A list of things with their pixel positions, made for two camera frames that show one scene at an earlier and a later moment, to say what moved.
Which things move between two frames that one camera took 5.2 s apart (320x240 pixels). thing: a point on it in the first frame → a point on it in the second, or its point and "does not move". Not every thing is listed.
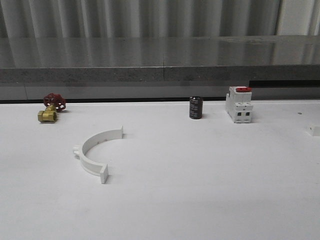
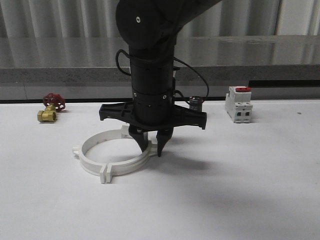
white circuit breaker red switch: (238, 104) does not move
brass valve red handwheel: (54, 102) does not move
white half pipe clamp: (310, 128) → (132, 165)
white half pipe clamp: (80, 151) does not move
